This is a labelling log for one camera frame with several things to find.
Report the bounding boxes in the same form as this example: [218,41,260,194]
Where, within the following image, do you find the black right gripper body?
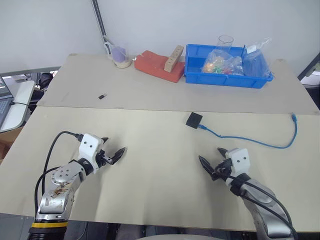
[211,158,235,182]

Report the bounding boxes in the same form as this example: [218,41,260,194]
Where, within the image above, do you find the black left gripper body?
[95,149,114,169]

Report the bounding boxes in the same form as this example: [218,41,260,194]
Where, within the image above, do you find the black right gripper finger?
[216,147,229,159]
[197,155,216,176]

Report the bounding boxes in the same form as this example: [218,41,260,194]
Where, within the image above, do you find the small black square box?
[185,111,204,130]

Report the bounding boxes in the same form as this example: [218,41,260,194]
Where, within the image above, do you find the blue plastic bin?
[184,43,274,89]

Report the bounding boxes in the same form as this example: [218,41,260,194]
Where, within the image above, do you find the glass cup with purple item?
[109,45,133,69]

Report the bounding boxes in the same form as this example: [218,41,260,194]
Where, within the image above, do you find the bag of colourful small items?
[200,48,245,76]

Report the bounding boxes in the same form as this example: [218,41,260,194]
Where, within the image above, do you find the red foam block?
[133,49,186,83]

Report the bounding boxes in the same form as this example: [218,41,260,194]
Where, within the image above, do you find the white clip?
[103,34,116,56]

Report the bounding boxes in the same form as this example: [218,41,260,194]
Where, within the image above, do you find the clear bag with blue contents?
[240,37,274,79]

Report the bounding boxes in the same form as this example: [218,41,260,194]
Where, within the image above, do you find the white side desk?
[0,79,36,134]

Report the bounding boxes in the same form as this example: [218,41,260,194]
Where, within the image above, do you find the wooden block with holes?
[163,44,184,73]

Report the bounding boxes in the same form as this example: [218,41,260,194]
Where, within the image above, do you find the grey laptop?
[0,75,14,129]

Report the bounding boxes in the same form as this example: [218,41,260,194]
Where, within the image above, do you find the clear plastic cup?
[215,35,235,53]

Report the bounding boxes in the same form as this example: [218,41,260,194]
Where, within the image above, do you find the grey flexible conduit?
[90,0,111,46]

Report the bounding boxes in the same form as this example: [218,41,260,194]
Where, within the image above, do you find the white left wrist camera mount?
[78,133,104,175]

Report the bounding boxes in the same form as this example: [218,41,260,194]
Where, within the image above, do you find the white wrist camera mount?
[78,133,104,175]
[225,147,251,176]

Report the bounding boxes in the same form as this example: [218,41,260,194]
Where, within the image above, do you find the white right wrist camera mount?
[225,147,251,176]

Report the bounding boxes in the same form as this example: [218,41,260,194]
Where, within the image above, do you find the blue cable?
[198,112,299,150]

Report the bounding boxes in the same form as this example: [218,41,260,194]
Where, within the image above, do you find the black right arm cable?
[226,174,299,240]

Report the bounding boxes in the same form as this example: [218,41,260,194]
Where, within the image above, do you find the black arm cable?
[226,174,299,240]
[34,130,84,214]

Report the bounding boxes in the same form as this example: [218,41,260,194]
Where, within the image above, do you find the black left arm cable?
[34,130,84,214]

